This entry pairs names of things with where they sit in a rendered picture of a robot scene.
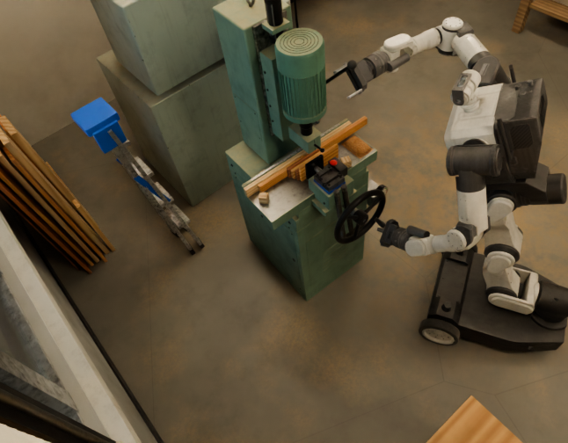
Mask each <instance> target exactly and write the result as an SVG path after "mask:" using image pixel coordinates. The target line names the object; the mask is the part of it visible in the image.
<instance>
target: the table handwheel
mask: <svg viewBox="0 0 568 443"><path fill-rule="evenodd" d="M372 196H378V198H377V199H376V200H375V201H374V202H373V203H372V204H371V205H370V206H369V207H368V208H367V209H365V210H364V211H363V210H362V209H357V208H356V207H357V206H359V204H360V203H361V202H363V201H364V200H366V199H368V198H370V197H372ZM378 202H379V205H378V207H377V209H376V211H375V213H374V215H373V216H372V218H371V219H370V220H369V221H368V223H367V224H366V225H365V226H364V227H363V228H362V229H360V230H359V228H360V225H363V224H365V223H366V222H367V220H368V212H369V211H370V210H371V209H372V208H373V207H374V206H375V205H376V204H377V203H378ZM385 202H386V197H385V194H384V192H383V191H381V190H379V189H373V190H369V191H367V192H364V193H363V194H361V195H360V196H358V197H357V198H356V199H355V200H353V201H352V202H351V203H350V202H349V203H350V204H349V205H348V207H347V208H346V209H345V210H344V212H343V213H342V214H341V216H340V217H339V219H338V221H337V223H336V226H335V229H334V237H335V239H336V241H337V242H338V243H342V244H346V243H351V242H353V241H355V240H357V239H359V238H360V237H362V236H363V235H364V234H366V233H367V232H368V231H369V230H370V229H371V228H372V227H373V225H374V224H375V223H376V221H375V217H377V218H379V217H380V215H381V214H382V211H383V209H384V206H385ZM350 214H351V215H350ZM348 219H353V220H354V221H355V222H356V228H355V231H354V234H353V235H352V236H349V237H341V234H340V233H341V229H342V227H343V225H344V223H345V221H346V220H348Z"/></svg>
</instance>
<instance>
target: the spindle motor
mask: <svg viewBox="0 0 568 443"><path fill-rule="evenodd" d="M274 50H275V56H276V63H277V70H278V76H279V83H280V95H281V102H282V109H283V114H284V116H285V117H286V118H287V119H288V120H290V121H291V122H294V123H296V124H309V123H313V122H315V121H318V120H320V119H321V118H322V117H323V116H324V115H325V113H326V110H327V103H326V79H325V51H324V38H323V37H322V35H321V34H320V33H319V32H317V31H315V30H313V29H309V28H295V29H291V30H288V31H286V32H284V33H283V34H281V35H280V36H279V37H278V39H277V40H276V42H275V45H274Z"/></svg>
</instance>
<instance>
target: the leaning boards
mask: <svg viewBox="0 0 568 443"><path fill-rule="evenodd" d="M0 125H1V127H2V128H3V130H4V131H5V132H4V131H3V130H2V128H0V196H1V197H2V198H3V199H4V200H5V201H6V202H7V203H8V204H9V205H10V206H12V207H13V208H14V209H15V210H16V211H17V212H18V213H19V214H20V215H21V216H22V217H23V218H24V219H25V220H26V221H27V222H28V223H29V224H31V225H32V226H33V227H34V228H35V229H36V230H37V231H38V232H39V233H40V234H41V235H42V236H43V237H44V238H45V239H46V240H47V241H48V242H50V243H51V244H52V245H53V246H54V247H55V248H56V249H57V250H58V251H59V252H60V253H61V254H62V255H63V256H64V257H65V258H66V259H67V260H68V261H69V262H70V263H71V264H72V265H73V266H74V267H75V268H76V269H77V270H78V271H80V269H79V268H78V266H77V265H76V262H75V261H74V259H75V260H76V261H77V263H78V264H80V266H82V267H83V268H84V269H85V271H86V272H88V273H89V274H91V273H92V271H91V269H90V268H89V267H88V265H87V264H86V263H85V262H84V259H85V260H86V261H87V262H88V263H89V264H90V265H91V266H93V265H94V264H93V263H92V261H91V259H90V258H89V256H88V255H87V253H88V254H89V255H90V256H91V257H92V258H93V260H94V261H95V262H96V263H97V262H99V261H100V260H99V259H98V257H97V256H96V254H95V253H94V251H95V252H96V253H97V254H98V255H99V256H100V257H101V258H102V259H103V260H104V261H105V262H107V259H106V258H105V256H104V255H103V254H102V252H101V251H100V249H101V250H102V251H103V252H104V253H105V254H107V253H109V252H110V251H109V250H108V249H107V247H106V246H105V244H104V243H103V242H102V240H101V239H100V238H99V236H100V237H101V238H102V239H103V241H104V242H105V243H106V244H107V246H108V247H109V248H110V249H111V251H112V252H114V251H115V248H114V247H113V245H112V244H111V243H110V241H109V240H108V239H107V238H106V236H105V235H104V234H103V232H102V231H101V230H100V229H99V225H98V224H97V223H96V222H95V221H94V219H93V218H92V217H91V215H90V214H89V213H88V211H87V210H86V209H85V208H84V206H83V205H82V204H81V203H80V202H79V201H78V199H77V198H76V197H75V196H74V194H73V193H72V192H71V191H70V189H69V188H68V187H67V186H66V185H65V184H64V183H63V181H62V180H61V179H60V177H59V176H58V175H57V174H56V172H55V171H54V170H53V168H52V167H51V166H50V165H49V163H48V162H45V161H44V160H43V159H42V158H41V157H40V156H39V154H38V153H37V152H36V151H35V150H34V149H33V147H32V146H31V145H30V144H29V143H28V142H27V140H26V139H25V138H24V137H23V136H22V134H21V133H20V132H19V131H18V130H17V129H16V128H15V127H14V126H13V125H12V124H11V122H10V121H9V120H8V119H7V118H6V117H5V115H4V116H2V115H1V114H0ZM15 143H16V144H15ZM20 149H21V150H20ZM76 210H77V211H78V212H79V213H80V214H81V215H82V216H83V218H84V219H85V220H86V221H87V222H88V223H90V225H91V226H92V227H93V228H94V229H95V231H96V232H97V233H98V234H99V236H98V235H97V234H96V233H95V232H94V231H93V230H92V229H91V227H90V226H89V225H88V224H87V223H86V222H85V221H84V220H83V218H82V217H81V216H80V215H79V214H78V213H77V212H76ZM95 244H96V245H97V246H98V247H99V248H100V249H99V248H98V247H97V246H96V245H95ZM92 249H93V250H92ZM86 252H87V253H86ZM73 258H74V259H73Z"/></svg>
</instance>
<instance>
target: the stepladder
mask: <svg viewBox="0 0 568 443"><path fill-rule="evenodd" d="M70 116H71V118H72V119H73V121H75V122H76V123H77V125H78V126H79V127H80V128H81V129H82V130H83V131H84V132H85V133H86V134H87V135H88V136H89V137H92V136H93V137H94V138H95V140H96V142H97V144H98V145H99V147H100V148H101V150H102V151H103V152H104V153H107V152H109V151H110V150H111V151H112V152H113V153H114V155H115V156H116V157H117V159H116V161H118V162H119V163H121V164H122V166H123V167H124V168H125V170H126V171H127V173H128V174H129V175H130V177H131V178H132V179H133V180H134V181H135V183H136V184H137V185H138V187H139V188H140V189H141V191H142V192H143V194H144V195H145V196H146V198H147V199H148V200H149V202H150V203H151V205H152V206H153V207H154V208H155V209H156V211H157V212H158V213H159V215H160V216H161V217H162V219H163V220H164V222H165V223H166V225H167V226H168V227H169V229H170V232H171V233H172V234H173V235H174V236H176V237H179V238H180V239H181V240H182V242H183V243H184V244H185V246H186V248H187V249H188V250H189V251H190V253H191V254H192V255H193V254H195V251H194V249H193V247H192V246H191V244H189V243H188V242H187V241H186V239H185V238H184V237H183V235H182V234H181V233H180V231H179V230H178V228H179V229H184V230H185V231H188V232H189V233H190V235H191V236H192V237H193V239H194V240H195V241H196V243H197V244H198V245H199V246H200V247H201V248H203V247H205V245H204V244H203V243H202V241H201V240H200V239H199V238H198V237H197V236H196V235H195V234H194V233H193V231H192V230H191V229H190V228H189V226H188V225H187V224H188V223H190V222H191V221H190V219H189V218H188V217H187V216H186V215H185V214H184V213H183V212H182V211H181V210H180V209H179V208H178V207H177V206H176V205H175V204H173V205H172V204H171V202H172V201H174V199H173V198H172V196H171V195H170V194H169V193H168V192H167V191H166V190H165V189H164V188H163V187H162V186H161V185H160V184H159V183H158V182H156V183H154V182H153V181H152V179H151V178H150V177H152V176H153V175H154V173H153V171H152V170H151V169H150V168H149V167H148V166H147V165H146V164H145V163H144V162H143V161H142V160H141V159H140V158H139V157H138V156H137V157H133V156H132V154H131V153H130V152H129V151H128V149H127V147H128V146H129V145H131V143H130V141H129V140H128V139H127V138H126V136H125V135H124V133H123V131H122V129H121V127H120V124H119V122H118V120H120V116H119V114H118V113H117V112H116V111H115V110H114V109H113V108H112V107H111V106H110V105H109V104H107V103H106V102H105V100H104V99H102V98H97V99H96V100H94V101H92V102H90V103H89V104H88V105H85V106H83V107H82V108H80V109H78V110H76V111H75V112H73V113H72V114H71V115H70ZM163 207H166V209H165V210H164V209H163ZM176 226H177V227H178V228H177V227H176Z"/></svg>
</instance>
